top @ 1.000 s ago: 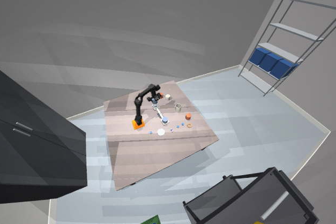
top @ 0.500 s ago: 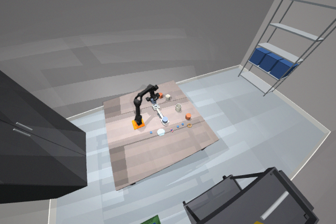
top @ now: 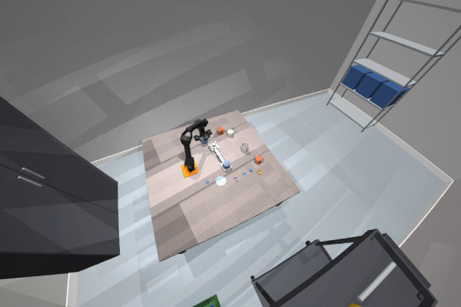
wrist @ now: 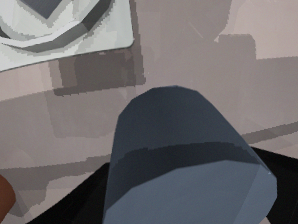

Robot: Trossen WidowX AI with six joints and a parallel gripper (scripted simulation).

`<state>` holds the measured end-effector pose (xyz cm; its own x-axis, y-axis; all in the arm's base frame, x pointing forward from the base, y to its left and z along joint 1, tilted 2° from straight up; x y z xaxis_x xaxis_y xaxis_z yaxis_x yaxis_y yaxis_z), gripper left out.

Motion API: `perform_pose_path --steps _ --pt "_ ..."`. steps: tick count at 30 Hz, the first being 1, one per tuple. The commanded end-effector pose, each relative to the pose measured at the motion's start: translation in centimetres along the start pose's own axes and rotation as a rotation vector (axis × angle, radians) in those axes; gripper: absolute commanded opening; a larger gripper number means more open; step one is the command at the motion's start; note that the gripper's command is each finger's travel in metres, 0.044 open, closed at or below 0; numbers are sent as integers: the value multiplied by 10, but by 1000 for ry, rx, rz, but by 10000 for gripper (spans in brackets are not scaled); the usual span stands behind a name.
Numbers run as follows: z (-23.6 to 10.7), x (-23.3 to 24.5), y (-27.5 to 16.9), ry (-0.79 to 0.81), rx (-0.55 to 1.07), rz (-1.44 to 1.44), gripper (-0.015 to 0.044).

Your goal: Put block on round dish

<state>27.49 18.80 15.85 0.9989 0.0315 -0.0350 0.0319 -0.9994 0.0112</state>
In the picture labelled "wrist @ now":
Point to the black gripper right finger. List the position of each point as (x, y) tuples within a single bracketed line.
[(285, 170)]

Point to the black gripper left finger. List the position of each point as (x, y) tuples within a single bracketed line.
[(84, 205)]

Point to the blue cylinder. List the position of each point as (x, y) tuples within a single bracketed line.
[(177, 160)]

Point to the grey cube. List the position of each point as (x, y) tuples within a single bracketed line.
[(42, 7)]

